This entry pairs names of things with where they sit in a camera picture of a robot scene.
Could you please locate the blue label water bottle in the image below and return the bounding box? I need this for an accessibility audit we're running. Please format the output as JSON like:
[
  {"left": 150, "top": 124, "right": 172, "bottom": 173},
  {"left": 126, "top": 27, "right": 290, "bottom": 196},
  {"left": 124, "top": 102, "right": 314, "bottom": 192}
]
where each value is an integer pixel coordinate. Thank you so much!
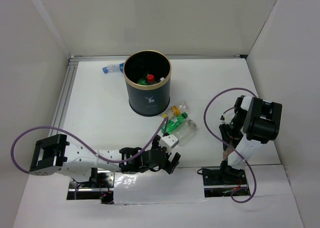
[{"left": 102, "top": 63, "right": 124, "bottom": 74}]

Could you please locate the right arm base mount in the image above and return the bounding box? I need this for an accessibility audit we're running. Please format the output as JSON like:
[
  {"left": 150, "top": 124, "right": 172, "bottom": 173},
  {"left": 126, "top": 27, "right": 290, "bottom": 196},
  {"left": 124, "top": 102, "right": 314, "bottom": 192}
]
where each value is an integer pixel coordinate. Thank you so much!
[{"left": 197, "top": 161, "right": 251, "bottom": 198}]

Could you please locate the red label water bottle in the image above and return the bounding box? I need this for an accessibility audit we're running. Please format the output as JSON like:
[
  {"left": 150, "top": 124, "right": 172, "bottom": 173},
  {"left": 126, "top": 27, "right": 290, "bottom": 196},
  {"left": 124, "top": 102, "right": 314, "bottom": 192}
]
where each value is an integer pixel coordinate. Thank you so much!
[{"left": 146, "top": 74, "right": 164, "bottom": 85}]

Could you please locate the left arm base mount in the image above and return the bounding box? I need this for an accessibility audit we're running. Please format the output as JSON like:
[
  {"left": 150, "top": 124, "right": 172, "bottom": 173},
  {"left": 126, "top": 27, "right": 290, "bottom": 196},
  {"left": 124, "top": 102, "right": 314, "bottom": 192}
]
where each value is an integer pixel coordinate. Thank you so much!
[{"left": 66, "top": 170, "right": 115, "bottom": 204}]

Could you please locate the small yellow cap bottle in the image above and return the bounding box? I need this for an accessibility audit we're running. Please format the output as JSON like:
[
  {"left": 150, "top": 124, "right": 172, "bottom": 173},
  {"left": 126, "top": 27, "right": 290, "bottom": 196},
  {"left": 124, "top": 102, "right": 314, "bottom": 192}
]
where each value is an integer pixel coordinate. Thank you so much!
[{"left": 162, "top": 101, "right": 190, "bottom": 119}]

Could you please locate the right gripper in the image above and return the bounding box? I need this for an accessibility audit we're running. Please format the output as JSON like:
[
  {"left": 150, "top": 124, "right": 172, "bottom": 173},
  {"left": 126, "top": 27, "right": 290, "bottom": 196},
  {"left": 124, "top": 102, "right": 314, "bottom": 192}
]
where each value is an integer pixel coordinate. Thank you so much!
[{"left": 219, "top": 111, "right": 247, "bottom": 150}]

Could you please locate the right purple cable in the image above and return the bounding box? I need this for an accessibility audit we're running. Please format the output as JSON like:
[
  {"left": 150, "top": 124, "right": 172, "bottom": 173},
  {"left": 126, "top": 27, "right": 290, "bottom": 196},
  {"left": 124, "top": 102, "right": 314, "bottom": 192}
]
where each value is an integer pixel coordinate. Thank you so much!
[{"left": 203, "top": 87, "right": 258, "bottom": 204}]

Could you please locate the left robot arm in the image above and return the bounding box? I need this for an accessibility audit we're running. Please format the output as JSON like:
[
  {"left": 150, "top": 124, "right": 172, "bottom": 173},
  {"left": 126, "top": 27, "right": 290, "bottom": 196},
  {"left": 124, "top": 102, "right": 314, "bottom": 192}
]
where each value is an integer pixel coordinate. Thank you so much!
[{"left": 29, "top": 134, "right": 181, "bottom": 187}]

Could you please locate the aluminium frame rail left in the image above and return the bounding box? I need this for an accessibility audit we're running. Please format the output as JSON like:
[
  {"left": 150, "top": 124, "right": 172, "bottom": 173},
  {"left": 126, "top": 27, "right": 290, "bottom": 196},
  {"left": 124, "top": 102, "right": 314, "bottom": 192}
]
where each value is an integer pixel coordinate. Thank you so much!
[{"left": 38, "top": 57, "right": 80, "bottom": 170}]

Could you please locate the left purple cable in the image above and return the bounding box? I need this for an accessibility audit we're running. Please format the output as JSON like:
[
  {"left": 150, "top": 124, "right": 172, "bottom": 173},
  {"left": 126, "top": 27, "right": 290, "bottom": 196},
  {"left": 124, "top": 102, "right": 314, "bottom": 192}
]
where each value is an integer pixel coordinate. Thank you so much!
[{"left": 10, "top": 117, "right": 169, "bottom": 173}]

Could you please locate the green bottle with cap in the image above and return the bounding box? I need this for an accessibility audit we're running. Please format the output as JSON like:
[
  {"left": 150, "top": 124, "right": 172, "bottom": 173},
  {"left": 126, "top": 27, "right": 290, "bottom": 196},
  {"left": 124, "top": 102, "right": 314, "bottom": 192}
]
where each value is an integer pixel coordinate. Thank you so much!
[{"left": 161, "top": 112, "right": 188, "bottom": 134}]

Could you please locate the clear plastic jar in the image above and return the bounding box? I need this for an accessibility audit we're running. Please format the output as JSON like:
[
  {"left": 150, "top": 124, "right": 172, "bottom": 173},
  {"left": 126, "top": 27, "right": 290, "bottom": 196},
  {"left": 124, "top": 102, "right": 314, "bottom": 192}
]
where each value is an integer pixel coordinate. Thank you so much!
[{"left": 173, "top": 119, "right": 197, "bottom": 146}]

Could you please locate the red cap drink bottle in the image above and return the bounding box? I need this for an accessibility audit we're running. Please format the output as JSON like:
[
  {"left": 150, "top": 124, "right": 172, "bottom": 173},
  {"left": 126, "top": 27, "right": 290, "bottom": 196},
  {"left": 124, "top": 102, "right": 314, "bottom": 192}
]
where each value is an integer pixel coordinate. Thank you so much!
[{"left": 222, "top": 147, "right": 234, "bottom": 160}]

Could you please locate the aluminium frame rail back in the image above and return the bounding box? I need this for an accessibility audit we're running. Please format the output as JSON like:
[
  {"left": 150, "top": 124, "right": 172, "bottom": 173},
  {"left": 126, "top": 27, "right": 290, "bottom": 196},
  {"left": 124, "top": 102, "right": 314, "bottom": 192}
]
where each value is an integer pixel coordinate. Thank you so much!
[{"left": 69, "top": 54, "right": 248, "bottom": 61}]

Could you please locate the aluminium frame rail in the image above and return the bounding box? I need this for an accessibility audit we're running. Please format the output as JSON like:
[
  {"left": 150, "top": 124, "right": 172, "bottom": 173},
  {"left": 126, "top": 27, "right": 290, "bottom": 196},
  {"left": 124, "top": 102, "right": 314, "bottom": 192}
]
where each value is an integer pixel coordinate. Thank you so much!
[
  {"left": 69, "top": 54, "right": 248, "bottom": 61},
  {"left": 38, "top": 57, "right": 80, "bottom": 170}
]

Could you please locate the dark green round bin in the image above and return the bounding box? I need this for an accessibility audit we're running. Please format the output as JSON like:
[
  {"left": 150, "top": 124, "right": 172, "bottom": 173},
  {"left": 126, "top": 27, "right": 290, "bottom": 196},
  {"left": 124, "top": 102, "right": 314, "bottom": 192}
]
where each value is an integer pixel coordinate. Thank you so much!
[{"left": 123, "top": 50, "right": 172, "bottom": 117}]

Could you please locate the purple cable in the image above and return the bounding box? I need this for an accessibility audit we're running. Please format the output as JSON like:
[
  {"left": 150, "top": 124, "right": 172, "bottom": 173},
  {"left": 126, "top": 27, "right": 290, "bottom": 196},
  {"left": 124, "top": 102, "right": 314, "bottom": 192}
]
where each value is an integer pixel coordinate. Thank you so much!
[
  {"left": 10, "top": 117, "right": 169, "bottom": 173},
  {"left": 203, "top": 87, "right": 258, "bottom": 204}
]

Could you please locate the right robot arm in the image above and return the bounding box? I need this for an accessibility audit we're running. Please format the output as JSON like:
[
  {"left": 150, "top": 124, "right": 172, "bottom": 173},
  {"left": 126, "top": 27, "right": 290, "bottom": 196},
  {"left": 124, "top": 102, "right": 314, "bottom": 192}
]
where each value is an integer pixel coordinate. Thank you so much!
[{"left": 218, "top": 96, "right": 283, "bottom": 184}]

